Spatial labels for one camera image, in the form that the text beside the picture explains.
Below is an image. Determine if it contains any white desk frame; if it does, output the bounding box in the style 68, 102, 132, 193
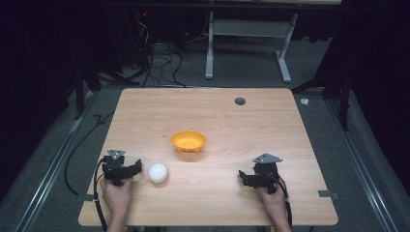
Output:
204, 11, 300, 84

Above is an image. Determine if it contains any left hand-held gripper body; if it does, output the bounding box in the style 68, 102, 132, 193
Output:
102, 148, 130, 188

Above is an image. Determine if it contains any person's left hand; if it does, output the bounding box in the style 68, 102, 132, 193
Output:
99, 176, 134, 224

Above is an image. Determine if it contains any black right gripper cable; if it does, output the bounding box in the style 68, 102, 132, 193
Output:
264, 172, 294, 228

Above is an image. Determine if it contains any metal floor rail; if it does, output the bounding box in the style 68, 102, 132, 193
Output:
325, 98, 400, 232
13, 91, 98, 232

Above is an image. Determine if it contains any orange bowl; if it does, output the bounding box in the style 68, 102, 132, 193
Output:
170, 130, 207, 155

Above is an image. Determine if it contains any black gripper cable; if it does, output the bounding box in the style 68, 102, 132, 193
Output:
264, 172, 294, 228
92, 157, 109, 232

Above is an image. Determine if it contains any dark computer tower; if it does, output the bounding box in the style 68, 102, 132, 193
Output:
107, 8, 153, 73

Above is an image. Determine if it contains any black floor cable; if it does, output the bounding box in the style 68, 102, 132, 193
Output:
63, 110, 116, 197

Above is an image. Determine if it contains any grey tape piece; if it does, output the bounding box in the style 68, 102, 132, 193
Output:
317, 189, 340, 201
76, 192, 95, 203

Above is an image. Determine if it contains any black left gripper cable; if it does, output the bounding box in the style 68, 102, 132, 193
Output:
92, 157, 109, 232

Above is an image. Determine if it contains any black metal stand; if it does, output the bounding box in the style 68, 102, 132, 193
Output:
291, 69, 352, 132
73, 61, 104, 122

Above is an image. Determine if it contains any person's right hand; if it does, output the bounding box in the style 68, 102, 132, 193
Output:
256, 186, 288, 226

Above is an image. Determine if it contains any bundle of black cables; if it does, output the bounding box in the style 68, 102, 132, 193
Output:
132, 18, 188, 89

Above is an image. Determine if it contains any white ball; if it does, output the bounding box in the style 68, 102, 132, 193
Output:
147, 162, 170, 185

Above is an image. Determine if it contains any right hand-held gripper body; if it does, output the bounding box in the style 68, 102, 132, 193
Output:
250, 153, 284, 195

